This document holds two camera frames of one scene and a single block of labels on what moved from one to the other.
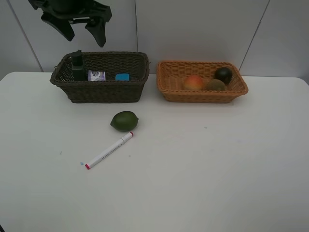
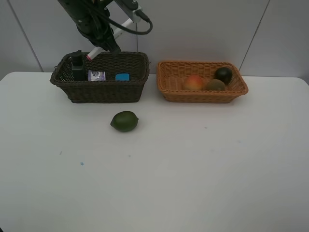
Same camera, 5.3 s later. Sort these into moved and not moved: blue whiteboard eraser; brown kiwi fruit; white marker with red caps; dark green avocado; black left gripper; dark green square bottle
Moved: black left gripper; white marker with red caps
Not moved: blue whiteboard eraser; dark green square bottle; dark green avocado; brown kiwi fruit
